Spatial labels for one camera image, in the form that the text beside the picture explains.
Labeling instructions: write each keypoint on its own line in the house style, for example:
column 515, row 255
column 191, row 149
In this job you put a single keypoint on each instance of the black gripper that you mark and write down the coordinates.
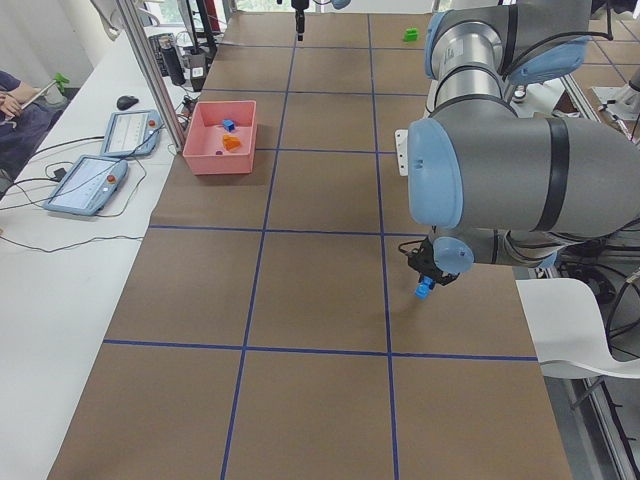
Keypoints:
column 428, row 266
column 299, row 19

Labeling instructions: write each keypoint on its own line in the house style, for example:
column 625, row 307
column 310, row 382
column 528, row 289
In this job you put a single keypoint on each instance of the long blue toy block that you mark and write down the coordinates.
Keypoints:
column 424, row 288

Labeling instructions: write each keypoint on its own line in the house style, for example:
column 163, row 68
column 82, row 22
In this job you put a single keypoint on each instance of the green toy block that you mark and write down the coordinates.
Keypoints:
column 411, row 35

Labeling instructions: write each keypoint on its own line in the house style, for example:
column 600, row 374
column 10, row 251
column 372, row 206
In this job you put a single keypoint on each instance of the small blue toy block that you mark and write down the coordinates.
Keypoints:
column 229, row 125

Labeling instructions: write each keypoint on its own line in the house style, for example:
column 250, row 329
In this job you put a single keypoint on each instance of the orange toy block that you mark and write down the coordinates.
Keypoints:
column 231, row 142

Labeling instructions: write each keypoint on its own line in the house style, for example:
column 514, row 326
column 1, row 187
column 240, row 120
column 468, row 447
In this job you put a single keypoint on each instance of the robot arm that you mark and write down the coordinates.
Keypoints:
column 337, row 4
column 496, row 188

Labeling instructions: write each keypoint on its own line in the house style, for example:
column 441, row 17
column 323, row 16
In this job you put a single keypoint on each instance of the pink plastic box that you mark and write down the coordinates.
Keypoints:
column 205, row 137

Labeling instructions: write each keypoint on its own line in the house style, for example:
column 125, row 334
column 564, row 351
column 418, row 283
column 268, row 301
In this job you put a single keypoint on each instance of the black water bottle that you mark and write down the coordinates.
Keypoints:
column 172, row 61

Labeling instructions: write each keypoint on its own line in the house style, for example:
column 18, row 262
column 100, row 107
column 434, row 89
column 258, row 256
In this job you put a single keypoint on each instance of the white chair seat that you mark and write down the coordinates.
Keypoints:
column 567, row 330

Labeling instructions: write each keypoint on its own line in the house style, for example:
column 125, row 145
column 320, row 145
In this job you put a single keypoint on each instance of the black computer mouse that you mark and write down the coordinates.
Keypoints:
column 125, row 102

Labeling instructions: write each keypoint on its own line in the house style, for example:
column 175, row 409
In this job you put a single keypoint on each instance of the upper teach pendant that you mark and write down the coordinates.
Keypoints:
column 131, row 133

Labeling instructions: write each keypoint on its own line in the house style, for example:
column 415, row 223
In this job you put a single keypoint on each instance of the teach pendant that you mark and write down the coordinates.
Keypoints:
column 131, row 133
column 87, row 186

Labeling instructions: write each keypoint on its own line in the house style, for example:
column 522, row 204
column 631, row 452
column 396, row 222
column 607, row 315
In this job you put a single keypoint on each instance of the lower teach pendant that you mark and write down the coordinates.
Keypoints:
column 87, row 186

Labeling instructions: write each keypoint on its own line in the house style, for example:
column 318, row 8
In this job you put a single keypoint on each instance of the seated person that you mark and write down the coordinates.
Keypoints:
column 23, row 127

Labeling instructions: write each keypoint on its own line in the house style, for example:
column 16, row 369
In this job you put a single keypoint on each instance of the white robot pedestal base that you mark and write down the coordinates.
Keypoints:
column 401, row 146

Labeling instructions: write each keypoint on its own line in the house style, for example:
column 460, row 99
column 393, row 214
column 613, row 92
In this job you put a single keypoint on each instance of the aluminium frame post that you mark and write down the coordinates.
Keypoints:
column 148, row 66

